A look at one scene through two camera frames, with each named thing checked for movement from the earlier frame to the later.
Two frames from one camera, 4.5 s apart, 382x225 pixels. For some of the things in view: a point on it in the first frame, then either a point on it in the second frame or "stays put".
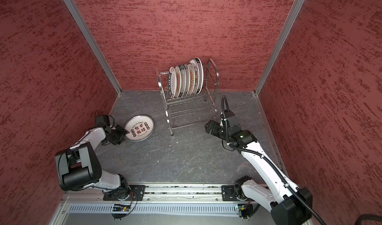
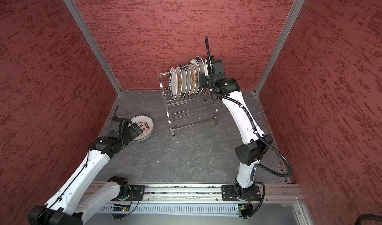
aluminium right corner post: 293,13 stays put
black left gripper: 123,132 -> 133,132
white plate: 140,127 stays put
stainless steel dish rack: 193,108 stays put
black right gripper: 216,126 -> 203,84
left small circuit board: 120,208 stays put
